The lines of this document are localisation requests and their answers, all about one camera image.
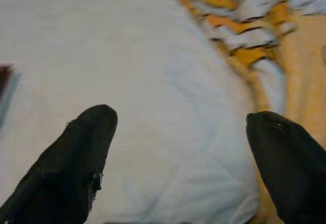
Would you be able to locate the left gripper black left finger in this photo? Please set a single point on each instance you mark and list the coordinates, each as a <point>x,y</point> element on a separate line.
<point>63,170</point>

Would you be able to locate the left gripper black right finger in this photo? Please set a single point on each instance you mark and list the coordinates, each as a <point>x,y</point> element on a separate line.
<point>293,170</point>

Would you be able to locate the dark red cover book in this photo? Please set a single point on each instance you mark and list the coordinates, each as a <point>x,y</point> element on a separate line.
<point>7,91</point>

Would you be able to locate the yellow cartoon egg blanket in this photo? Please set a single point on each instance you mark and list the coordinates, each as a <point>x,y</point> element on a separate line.
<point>300,56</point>

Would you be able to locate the white quilted mattress cover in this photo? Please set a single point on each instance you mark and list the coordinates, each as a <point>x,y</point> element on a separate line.
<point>152,68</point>

